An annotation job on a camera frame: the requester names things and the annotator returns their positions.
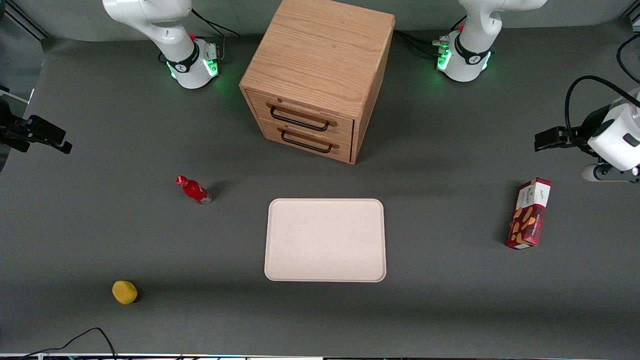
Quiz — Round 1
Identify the red plastic bottle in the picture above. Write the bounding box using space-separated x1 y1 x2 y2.
175 175 213 206

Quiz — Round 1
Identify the red cookie box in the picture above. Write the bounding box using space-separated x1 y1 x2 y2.
505 177 552 250

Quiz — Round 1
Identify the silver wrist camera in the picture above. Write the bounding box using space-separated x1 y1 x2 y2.
581 164 640 184

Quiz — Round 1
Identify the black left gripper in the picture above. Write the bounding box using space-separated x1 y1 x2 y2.
534 105 614 157

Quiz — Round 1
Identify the thin black table cable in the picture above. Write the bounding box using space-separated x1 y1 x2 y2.
24 327 119 360

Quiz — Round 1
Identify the yellow toy fruit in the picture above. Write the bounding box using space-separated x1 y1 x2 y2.
112 280 139 305

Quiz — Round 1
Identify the wooden drawer cabinet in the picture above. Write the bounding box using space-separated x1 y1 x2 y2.
239 0 396 165

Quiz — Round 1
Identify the black curved cable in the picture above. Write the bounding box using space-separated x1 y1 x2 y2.
617 33 640 84

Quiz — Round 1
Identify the black base cable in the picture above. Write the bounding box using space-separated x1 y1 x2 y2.
398 35 441 54
190 7 241 63
394 29 442 47

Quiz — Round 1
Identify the black left base cable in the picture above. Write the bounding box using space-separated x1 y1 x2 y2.
394 29 442 47
398 35 441 54

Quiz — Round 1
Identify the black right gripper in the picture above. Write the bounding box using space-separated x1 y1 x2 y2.
0 97 74 154

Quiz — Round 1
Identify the black looping arm cable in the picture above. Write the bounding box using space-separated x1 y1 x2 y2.
564 75 640 146

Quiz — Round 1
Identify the wooden drawer front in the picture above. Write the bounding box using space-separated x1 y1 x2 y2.
257 119 354 165
245 89 356 147

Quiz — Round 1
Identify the black drawer handle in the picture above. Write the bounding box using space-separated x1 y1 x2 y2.
270 106 331 133
280 130 334 154

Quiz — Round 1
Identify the dark grey table mat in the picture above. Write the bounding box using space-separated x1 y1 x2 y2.
0 19 640 357

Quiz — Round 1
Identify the black right base cable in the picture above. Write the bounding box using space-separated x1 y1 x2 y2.
190 7 241 63

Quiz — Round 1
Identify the beige rectangular tray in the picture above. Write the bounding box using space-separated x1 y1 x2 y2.
264 198 387 283

